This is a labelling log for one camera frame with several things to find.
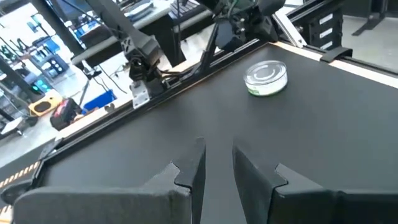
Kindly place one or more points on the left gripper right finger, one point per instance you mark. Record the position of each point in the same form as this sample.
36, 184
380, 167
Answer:
311, 207

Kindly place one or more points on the tuna can green label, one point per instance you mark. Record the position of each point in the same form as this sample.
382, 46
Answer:
265, 77

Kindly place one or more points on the black red tool bag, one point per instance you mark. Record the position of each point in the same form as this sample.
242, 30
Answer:
65, 113

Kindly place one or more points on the blue plastic bin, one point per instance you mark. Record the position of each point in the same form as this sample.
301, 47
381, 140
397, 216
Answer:
99, 100

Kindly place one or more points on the black table mat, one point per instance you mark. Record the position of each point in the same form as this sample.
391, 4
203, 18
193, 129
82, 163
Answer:
217, 118

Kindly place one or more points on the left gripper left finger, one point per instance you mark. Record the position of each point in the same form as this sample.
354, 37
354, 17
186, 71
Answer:
109, 205

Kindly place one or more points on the black box white labels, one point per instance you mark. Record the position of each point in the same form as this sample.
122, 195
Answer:
323, 25

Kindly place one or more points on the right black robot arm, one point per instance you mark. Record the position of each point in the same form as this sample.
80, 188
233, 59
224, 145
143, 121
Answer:
140, 46

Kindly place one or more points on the metal bracket plate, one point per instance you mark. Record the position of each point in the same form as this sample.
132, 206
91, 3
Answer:
140, 95

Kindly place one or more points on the yellow case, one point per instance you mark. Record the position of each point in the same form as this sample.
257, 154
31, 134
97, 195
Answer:
45, 104

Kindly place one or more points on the rack with blue lights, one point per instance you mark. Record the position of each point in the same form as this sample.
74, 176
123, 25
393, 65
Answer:
46, 65

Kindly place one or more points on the black mat orange stripes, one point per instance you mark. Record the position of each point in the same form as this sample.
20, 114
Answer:
23, 172

